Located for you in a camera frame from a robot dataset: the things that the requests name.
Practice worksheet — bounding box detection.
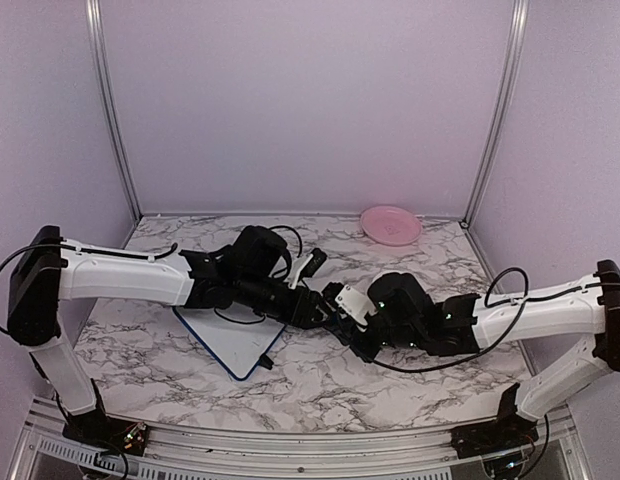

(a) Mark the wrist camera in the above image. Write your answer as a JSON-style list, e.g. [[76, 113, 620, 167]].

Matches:
[[322, 282, 377, 332], [285, 248, 327, 289]]

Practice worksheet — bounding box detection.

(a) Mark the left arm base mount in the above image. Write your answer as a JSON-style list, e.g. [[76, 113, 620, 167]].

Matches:
[[62, 417, 150, 456]]

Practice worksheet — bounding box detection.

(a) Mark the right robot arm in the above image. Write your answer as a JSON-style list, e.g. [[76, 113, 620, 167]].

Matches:
[[322, 260, 620, 448]]

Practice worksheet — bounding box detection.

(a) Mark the aluminium frame post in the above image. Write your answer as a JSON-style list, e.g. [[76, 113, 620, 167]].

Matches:
[[85, 0, 142, 223], [462, 0, 530, 230]]

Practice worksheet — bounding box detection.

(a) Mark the front aluminium rail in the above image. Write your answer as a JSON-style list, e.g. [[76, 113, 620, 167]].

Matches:
[[9, 394, 591, 480]]

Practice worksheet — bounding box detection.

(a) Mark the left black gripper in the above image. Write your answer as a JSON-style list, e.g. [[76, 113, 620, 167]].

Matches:
[[235, 271, 338, 329]]

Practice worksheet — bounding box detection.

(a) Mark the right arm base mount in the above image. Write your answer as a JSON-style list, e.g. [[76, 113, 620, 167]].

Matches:
[[450, 420, 539, 459]]

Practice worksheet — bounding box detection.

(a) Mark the right aluminium frame post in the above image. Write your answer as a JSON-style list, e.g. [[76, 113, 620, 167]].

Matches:
[[462, 0, 530, 230]]

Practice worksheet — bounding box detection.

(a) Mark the pink plate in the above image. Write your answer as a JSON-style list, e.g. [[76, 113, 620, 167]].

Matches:
[[360, 206, 423, 247]]

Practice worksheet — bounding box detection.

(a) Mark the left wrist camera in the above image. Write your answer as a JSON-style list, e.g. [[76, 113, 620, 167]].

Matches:
[[285, 248, 327, 289]]

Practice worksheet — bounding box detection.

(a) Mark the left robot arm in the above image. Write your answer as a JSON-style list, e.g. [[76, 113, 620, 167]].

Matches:
[[0, 225, 331, 445]]

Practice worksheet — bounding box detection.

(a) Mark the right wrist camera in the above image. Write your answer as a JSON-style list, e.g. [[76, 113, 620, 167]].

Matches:
[[322, 282, 377, 332]]

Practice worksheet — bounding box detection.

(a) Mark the small blue-framed whiteboard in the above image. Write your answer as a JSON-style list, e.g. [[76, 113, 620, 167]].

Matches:
[[173, 305, 285, 381]]

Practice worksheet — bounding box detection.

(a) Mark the left aluminium frame post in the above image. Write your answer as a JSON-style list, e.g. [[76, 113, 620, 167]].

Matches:
[[85, 0, 142, 223]]

